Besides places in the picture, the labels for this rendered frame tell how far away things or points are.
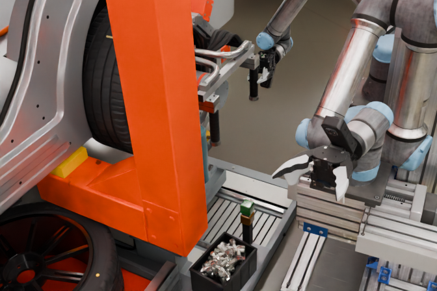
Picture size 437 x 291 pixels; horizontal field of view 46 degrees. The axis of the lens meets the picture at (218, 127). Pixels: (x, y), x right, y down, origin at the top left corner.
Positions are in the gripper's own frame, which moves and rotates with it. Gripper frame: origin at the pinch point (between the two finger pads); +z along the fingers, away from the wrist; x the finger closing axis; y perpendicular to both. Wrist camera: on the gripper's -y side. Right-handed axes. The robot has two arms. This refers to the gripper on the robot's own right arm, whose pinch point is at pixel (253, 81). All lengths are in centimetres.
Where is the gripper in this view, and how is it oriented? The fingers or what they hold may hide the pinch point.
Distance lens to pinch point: 215.8
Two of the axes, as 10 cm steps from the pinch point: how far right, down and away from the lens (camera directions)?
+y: -0.5, -8.1, -5.8
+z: -4.7, 5.3, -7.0
